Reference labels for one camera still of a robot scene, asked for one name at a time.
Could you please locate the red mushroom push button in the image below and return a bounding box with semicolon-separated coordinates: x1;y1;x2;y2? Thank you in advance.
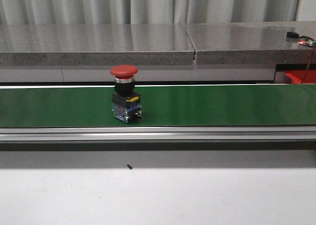
110;65;142;123

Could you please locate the green conveyor belt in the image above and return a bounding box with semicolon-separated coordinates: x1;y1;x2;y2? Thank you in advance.
0;84;316;128

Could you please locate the grey stone counter slab right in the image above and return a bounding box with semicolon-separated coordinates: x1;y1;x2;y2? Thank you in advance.
186;21;316;65

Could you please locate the grey stone counter slab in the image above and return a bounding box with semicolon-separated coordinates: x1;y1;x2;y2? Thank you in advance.
0;24;195;66
186;21;316;65

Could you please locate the red plastic tray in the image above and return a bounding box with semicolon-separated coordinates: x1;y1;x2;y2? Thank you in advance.
285;70;316;84

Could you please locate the grey stone counter slab left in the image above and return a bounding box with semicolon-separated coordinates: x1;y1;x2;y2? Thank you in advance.
0;24;195;66

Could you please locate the small sensor circuit board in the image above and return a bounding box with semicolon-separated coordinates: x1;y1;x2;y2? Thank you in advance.
286;32;316;47

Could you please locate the white pleated curtain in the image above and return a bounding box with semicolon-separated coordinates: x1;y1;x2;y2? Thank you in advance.
0;0;316;25

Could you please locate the aluminium conveyor frame rail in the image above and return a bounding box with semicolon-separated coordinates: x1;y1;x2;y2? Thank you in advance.
0;126;316;141

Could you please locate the red black sensor wire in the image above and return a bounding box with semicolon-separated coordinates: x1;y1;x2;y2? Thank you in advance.
300;34;316;84

